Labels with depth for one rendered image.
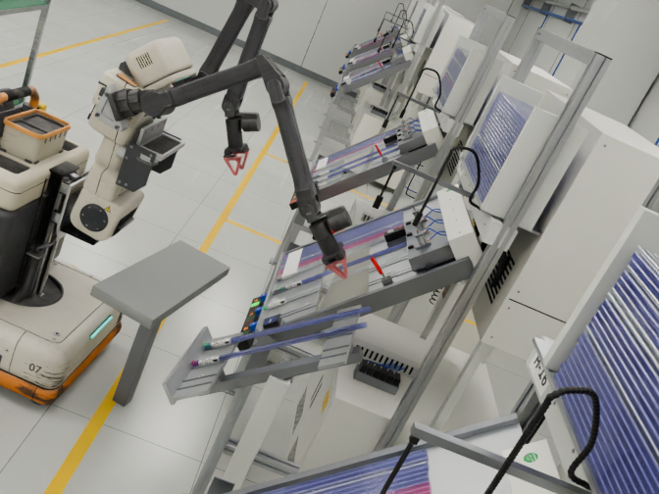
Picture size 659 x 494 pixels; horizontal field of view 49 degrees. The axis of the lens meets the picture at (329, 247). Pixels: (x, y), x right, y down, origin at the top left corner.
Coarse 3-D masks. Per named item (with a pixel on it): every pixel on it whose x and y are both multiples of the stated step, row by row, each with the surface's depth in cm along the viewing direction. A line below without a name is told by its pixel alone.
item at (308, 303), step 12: (300, 276) 263; (276, 288) 262; (300, 288) 252; (276, 300) 252; (300, 300) 242; (312, 300) 238; (276, 312) 242; (288, 312) 237; (300, 312) 233; (312, 312) 229
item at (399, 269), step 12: (432, 204) 274; (408, 216) 273; (372, 252) 255; (396, 252) 245; (384, 264) 240; (396, 264) 236; (408, 264) 232; (372, 276) 235; (396, 276) 227; (408, 276) 223; (372, 288) 226
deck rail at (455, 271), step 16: (432, 272) 216; (448, 272) 216; (464, 272) 215; (384, 288) 219; (400, 288) 219; (416, 288) 218; (432, 288) 218; (336, 304) 224; (352, 304) 222; (368, 304) 221; (384, 304) 221; (304, 320) 225; (272, 336) 228; (288, 336) 227
